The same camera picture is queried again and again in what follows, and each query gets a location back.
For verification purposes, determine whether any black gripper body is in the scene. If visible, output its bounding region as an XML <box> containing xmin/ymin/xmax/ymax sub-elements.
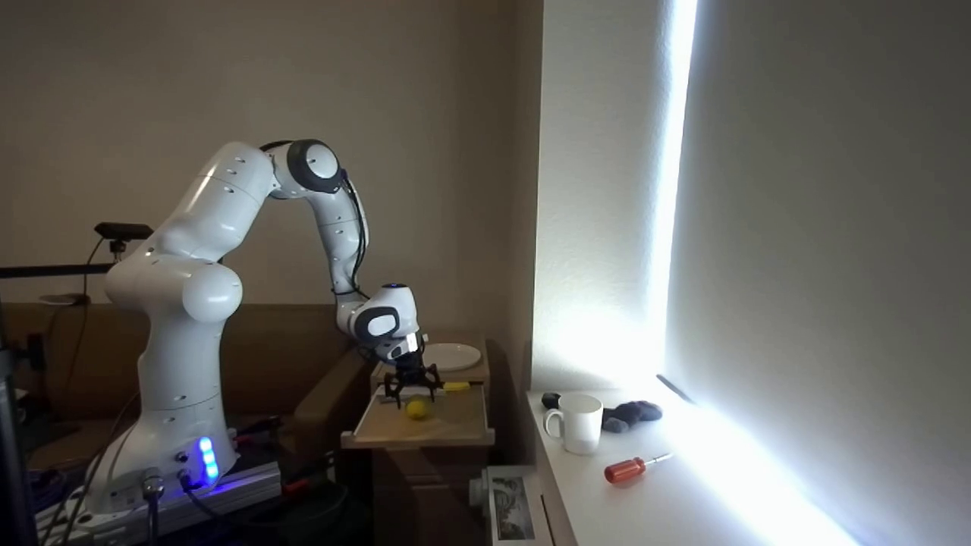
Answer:
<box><xmin>382</xmin><ymin>346</ymin><xmax>444</xmax><ymax>394</ymax></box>

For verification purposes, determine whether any wooden pull-out drawer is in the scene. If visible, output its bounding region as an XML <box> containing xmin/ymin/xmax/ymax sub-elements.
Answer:
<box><xmin>340</xmin><ymin>383</ymin><xmax>499</xmax><ymax>451</ymax></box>

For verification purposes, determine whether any white round plate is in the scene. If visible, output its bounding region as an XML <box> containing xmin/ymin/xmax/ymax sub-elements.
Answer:
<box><xmin>423</xmin><ymin>339</ymin><xmax>487</xmax><ymax>372</ymax></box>

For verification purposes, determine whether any white window sill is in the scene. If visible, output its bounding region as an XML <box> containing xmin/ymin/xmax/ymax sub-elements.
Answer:
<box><xmin>524</xmin><ymin>377</ymin><xmax>863</xmax><ymax>546</ymax></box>

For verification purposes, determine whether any grey window blind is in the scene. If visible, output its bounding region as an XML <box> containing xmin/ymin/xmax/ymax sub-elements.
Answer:
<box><xmin>666</xmin><ymin>0</ymin><xmax>971</xmax><ymax>546</ymax></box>

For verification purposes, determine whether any wooden nightstand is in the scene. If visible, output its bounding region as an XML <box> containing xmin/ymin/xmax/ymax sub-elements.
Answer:
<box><xmin>368</xmin><ymin>338</ymin><xmax>500</xmax><ymax>546</ymax></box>

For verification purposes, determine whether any brown leather armchair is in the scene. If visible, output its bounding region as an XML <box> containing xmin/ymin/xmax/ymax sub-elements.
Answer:
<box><xmin>0</xmin><ymin>300</ymin><xmax>386</xmax><ymax>484</ymax></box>

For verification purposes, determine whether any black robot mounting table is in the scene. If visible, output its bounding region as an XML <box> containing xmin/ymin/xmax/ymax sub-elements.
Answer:
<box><xmin>32</xmin><ymin>421</ymin><xmax>346</xmax><ymax>546</ymax></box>

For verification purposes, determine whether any dark sock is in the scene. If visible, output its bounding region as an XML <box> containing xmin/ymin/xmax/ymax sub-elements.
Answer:
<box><xmin>539</xmin><ymin>392</ymin><xmax>666</xmax><ymax>438</ymax></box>

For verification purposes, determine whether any red-handled screwdriver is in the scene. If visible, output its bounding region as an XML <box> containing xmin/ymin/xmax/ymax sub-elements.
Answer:
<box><xmin>602</xmin><ymin>449</ymin><xmax>677</xmax><ymax>489</ymax></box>

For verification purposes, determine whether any black camera stand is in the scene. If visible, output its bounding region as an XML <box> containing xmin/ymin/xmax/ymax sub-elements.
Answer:
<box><xmin>0</xmin><ymin>222</ymin><xmax>159</xmax><ymax>282</ymax></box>

